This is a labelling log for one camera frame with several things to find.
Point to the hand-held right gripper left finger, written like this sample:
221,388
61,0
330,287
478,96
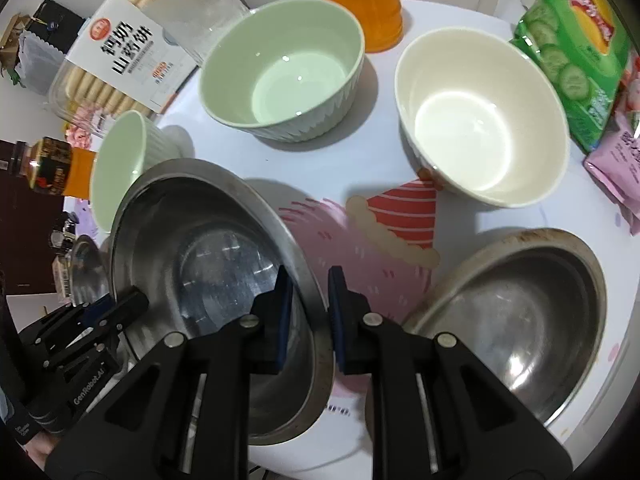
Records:
285,320

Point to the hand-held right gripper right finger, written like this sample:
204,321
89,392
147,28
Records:
338,330

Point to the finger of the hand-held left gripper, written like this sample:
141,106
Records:
127,305
65,322

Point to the steel bowl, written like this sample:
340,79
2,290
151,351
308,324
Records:
200,240
525,320

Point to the small green ribbed bowl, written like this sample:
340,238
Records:
120,160

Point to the large green ribbed bowl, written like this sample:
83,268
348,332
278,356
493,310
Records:
300,85

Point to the cream white cup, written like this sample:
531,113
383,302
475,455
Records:
475,125

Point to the small steel container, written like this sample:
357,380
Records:
90,270

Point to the dark wooden cabinet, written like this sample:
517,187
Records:
25,240

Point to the orange juice bottle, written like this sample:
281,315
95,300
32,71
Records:
65,170
360,10

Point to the cartoon printed tablecloth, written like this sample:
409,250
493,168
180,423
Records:
380,125

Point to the clear plastic biscuit box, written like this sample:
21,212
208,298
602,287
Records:
120,55

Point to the white paper bag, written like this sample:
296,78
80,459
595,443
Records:
40,55

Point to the black box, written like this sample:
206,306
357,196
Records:
57,22

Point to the clear glass cup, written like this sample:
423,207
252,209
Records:
200,5

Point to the pink snack packet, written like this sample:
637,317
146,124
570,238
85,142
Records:
615,170

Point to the green chips bag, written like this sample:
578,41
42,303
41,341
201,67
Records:
565,45

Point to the pink fruit print packet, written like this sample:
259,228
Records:
632,85

